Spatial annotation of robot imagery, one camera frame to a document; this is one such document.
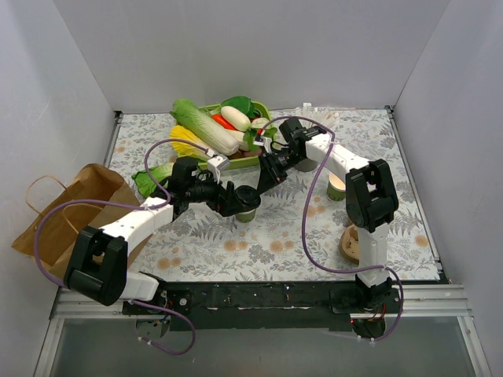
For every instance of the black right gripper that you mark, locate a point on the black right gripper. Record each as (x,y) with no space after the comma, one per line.
(269,164)

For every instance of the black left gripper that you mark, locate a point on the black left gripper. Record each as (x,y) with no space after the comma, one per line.
(226,197)

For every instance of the black coffee cup lid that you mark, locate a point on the black coffee cup lid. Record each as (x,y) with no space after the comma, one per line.
(247,197)

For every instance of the green paper coffee cup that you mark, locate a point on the green paper coffee cup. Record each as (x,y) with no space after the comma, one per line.
(246,217)

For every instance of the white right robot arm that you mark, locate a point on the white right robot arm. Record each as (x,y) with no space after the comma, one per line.
(371,199)

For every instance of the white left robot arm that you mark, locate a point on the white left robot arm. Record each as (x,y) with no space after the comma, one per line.
(99,262)

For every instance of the green plastic tray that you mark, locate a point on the green plastic tray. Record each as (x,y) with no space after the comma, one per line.
(241,158)

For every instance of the bok choy toy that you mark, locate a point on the bok choy toy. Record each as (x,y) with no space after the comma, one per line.
(251,133)

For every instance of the floral table mat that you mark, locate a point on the floral table mat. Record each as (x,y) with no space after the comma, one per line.
(296,230)

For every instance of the green napa cabbage toy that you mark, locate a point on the green napa cabbage toy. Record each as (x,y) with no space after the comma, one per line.
(187,114)

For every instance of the white radish toy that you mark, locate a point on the white radish toy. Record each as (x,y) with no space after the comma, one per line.
(236,118)

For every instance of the yellow napa cabbage toy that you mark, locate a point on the yellow napa cabbage toy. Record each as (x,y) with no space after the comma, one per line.
(186,143)

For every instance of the green leafy vegetable toy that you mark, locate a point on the green leafy vegetable toy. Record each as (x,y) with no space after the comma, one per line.
(241,103)

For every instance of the small green cabbage toy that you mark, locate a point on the small green cabbage toy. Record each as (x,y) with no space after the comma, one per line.
(145,183)

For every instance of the white wrapped straws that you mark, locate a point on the white wrapped straws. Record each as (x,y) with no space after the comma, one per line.
(325,115)

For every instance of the brown cardboard cup carrier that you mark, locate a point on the brown cardboard cup carrier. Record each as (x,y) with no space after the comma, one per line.
(349,245)

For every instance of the brown paper bag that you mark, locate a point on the brown paper bag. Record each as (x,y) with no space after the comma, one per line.
(59,233)

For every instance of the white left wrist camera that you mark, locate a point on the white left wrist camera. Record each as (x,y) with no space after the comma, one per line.
(216,165)

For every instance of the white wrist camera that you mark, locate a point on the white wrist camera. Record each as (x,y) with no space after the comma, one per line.
(216,165)
(264,139)

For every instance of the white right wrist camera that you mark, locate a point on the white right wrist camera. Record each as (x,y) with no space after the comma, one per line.
(264,139)

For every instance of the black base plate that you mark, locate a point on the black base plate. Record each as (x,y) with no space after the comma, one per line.
(276,305)

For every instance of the aluminium frame rail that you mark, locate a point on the aluminium frame rail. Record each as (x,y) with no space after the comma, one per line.
(421,300)

